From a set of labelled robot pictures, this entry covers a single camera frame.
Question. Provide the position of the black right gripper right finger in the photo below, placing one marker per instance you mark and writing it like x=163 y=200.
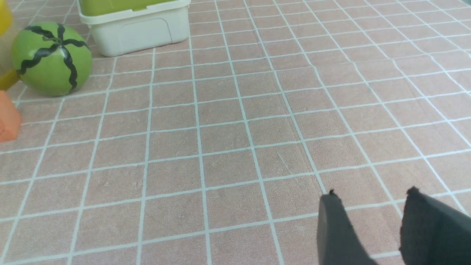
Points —
x=433 y=233

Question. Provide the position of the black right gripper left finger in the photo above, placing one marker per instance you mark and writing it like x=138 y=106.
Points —
x=337 y=242

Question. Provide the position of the green lid in container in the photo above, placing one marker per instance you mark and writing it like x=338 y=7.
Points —
x=102 y=7

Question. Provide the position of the white plastic container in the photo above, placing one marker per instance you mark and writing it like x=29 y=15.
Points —
x=129 y=31

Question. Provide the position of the green toy watermelon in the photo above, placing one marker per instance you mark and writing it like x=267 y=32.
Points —
x=51 y=58

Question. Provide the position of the orange toy block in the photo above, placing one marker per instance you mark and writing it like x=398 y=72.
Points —
x=10 y=119

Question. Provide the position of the yellow toy object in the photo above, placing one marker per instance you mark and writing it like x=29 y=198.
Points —
x=8 y=32

